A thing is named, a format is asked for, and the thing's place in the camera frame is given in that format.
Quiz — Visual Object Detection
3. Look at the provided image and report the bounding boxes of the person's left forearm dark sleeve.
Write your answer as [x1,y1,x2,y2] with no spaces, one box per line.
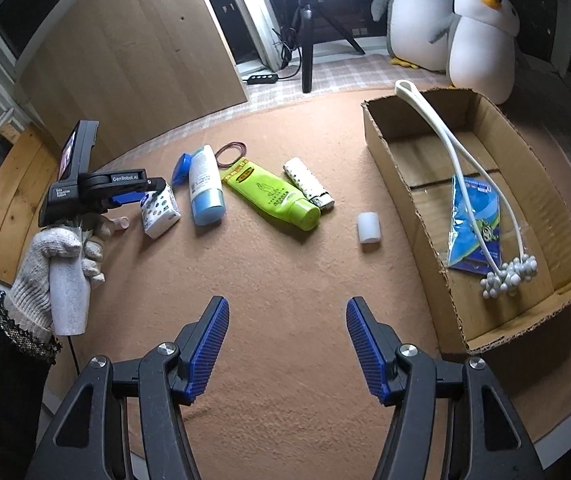
[0,304,62,480]

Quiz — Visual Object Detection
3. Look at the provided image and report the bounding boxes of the large wooden board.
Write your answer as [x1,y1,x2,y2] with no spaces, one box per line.
[14,0,251,162]

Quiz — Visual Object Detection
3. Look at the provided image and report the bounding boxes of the checkered rug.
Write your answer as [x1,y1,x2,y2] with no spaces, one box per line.
[236,50,453,112]

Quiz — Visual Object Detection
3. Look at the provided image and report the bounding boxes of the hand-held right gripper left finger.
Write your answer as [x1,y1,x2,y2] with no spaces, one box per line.
[25,296,231,480]

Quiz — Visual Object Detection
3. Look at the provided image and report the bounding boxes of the blue plastic packet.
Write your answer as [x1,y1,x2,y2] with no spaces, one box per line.
[446,175,503,276]

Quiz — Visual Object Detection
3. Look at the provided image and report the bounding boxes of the white dotted box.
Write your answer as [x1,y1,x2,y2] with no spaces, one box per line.
[140,184,182,239]

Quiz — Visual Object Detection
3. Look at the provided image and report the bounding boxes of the white dotted lighter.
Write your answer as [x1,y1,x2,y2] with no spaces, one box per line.
[283,157,335,209]

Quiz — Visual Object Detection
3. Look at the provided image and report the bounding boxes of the green tube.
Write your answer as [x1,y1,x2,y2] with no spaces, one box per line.
[220,157,321,232]

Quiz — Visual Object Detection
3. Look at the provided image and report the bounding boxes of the small white cylinder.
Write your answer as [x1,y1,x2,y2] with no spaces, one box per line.
[357,212,383,246]

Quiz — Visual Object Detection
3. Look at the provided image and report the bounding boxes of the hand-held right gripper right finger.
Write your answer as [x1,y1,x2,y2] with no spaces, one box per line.
[346,297,549,480]

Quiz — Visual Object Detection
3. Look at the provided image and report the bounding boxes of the large penguin plush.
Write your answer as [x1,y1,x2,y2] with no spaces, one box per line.
[371,0,467,71]

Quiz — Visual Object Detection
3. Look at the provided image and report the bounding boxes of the blue round lid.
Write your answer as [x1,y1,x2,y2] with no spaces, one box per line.
[172,152,194,187]

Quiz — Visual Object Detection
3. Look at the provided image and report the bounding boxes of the black tripod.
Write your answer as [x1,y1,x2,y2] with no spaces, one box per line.
[289,0,366,94]

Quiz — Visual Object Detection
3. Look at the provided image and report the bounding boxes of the person's left hand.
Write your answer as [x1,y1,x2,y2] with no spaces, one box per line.
[4,212,117,342]

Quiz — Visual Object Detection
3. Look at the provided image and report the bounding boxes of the wooden plank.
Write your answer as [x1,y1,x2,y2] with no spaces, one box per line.
[0,122,66,287]

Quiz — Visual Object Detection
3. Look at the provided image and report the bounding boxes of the black cables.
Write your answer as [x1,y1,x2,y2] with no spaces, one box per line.
[269,24,302,81]

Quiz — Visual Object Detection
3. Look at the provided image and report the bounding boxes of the cardboard box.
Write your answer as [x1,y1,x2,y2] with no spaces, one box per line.
[361,87,571,357]

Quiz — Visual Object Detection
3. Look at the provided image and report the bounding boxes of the white tube blue cap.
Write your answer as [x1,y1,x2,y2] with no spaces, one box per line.
[188,144,227,226]

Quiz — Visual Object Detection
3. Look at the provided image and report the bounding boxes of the small penguin plush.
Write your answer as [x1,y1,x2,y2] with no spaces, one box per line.
[447,0,521,104]

